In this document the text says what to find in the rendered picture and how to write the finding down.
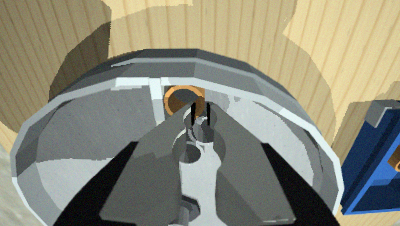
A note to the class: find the bronze bushing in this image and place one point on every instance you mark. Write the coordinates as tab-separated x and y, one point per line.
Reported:
394	160
172	104

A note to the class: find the grey metal sleeve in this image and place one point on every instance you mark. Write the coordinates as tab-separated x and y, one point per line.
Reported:
193	154
182	219
202	135

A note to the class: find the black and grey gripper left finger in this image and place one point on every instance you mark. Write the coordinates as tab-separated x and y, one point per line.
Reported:
141	185

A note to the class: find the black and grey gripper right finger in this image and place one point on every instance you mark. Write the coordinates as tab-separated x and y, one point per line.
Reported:
255	185

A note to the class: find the blue open crate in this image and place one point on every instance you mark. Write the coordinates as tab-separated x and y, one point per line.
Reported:
376	141

